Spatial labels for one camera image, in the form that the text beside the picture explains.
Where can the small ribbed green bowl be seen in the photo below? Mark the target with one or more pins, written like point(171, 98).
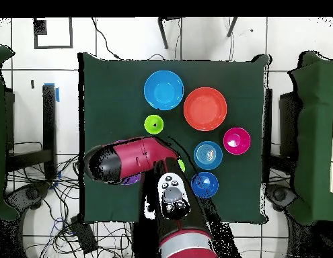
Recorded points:
point(181, 165)

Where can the purple plastic bowl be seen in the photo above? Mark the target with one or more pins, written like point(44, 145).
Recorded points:
point(131, 180)

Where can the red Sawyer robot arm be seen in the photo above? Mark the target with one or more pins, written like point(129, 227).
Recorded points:
point(136, 158)

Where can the green plastic cup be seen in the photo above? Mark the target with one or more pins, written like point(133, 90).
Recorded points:
point(150, 126)

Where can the ribbed light blue bowl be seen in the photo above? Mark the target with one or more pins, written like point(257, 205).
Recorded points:
point(208, 155)

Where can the orange plastic bowl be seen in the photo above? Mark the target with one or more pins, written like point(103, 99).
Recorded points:
point(205, 108)

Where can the large light blue bowl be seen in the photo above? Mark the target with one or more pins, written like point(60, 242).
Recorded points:
point(163, 90)

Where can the dark blue bowl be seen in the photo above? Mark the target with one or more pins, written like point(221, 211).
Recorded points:
point(208, 185)

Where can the pink plastic bowl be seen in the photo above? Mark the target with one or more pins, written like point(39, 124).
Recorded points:
point(237, 140)

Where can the dark green table cloth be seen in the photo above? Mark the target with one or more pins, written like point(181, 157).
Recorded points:
point(236, 80)

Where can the black metal chair legs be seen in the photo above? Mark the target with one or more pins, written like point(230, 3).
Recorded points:
point(163, 35)

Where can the black power strip box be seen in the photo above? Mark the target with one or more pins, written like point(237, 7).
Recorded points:
point(84, 233)

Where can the black stand post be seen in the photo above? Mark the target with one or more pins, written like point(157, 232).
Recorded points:
point(49, 121)

